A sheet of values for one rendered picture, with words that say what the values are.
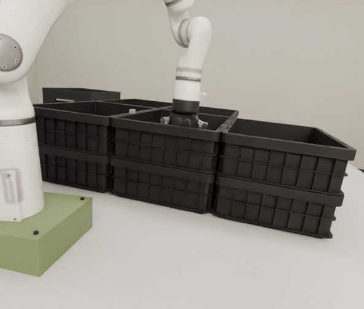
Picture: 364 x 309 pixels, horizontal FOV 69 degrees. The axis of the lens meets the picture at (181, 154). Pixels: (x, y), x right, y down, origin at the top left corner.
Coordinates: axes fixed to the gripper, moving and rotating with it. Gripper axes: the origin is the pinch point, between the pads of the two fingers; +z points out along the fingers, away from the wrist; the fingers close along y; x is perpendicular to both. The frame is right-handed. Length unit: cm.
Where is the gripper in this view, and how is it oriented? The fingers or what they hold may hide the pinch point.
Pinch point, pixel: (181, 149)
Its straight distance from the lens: 76.8
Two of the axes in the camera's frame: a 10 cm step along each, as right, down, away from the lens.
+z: -1.0, 9.6, 2.5
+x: 2.5, -2.2, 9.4
